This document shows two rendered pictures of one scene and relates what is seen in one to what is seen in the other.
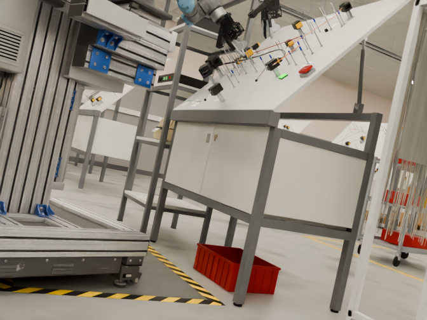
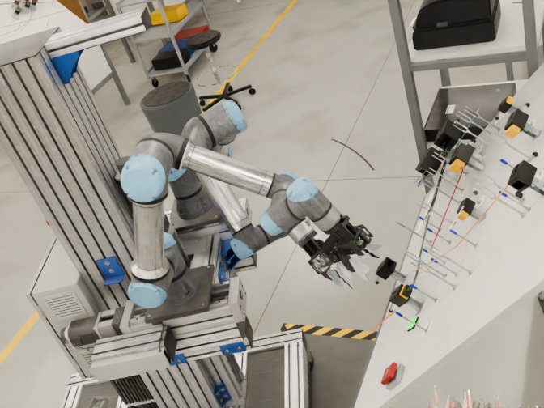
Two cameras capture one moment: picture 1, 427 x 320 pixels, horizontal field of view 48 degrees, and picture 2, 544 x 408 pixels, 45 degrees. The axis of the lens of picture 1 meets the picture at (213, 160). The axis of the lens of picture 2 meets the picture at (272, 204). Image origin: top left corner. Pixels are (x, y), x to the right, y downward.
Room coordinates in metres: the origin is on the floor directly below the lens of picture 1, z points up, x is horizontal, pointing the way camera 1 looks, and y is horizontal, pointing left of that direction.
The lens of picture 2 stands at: (1.47, -1.31, 2.52)
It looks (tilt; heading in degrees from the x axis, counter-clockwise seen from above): 33 degrees down; 60
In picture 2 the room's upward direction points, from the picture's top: 20 degrees counter-clockwise
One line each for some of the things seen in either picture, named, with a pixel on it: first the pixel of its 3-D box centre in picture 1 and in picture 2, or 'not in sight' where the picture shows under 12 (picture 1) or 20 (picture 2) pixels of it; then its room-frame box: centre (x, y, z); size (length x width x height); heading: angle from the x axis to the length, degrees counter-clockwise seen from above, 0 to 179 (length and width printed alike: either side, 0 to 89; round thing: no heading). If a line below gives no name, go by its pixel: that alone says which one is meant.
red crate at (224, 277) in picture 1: (234, 268); not in sight; (2.54, -0.23, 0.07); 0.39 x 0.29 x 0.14; 30
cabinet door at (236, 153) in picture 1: (232, 164); not in sight; (2.37, -0.09, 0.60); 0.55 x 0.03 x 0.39; 27
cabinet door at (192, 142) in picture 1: (189, 155); not in sight; (2.86, 0.15, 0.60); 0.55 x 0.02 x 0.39; 27
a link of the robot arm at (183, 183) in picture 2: not in sight; (182, 173); (2.36, 0.82, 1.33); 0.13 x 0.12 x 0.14; 169
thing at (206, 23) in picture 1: (203, 21); (454, 10); (3.42, 0.28, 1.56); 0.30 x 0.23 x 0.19; 118
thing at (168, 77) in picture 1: (186, 84); (470, 112); (3.45, 0.30, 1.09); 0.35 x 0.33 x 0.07; 27
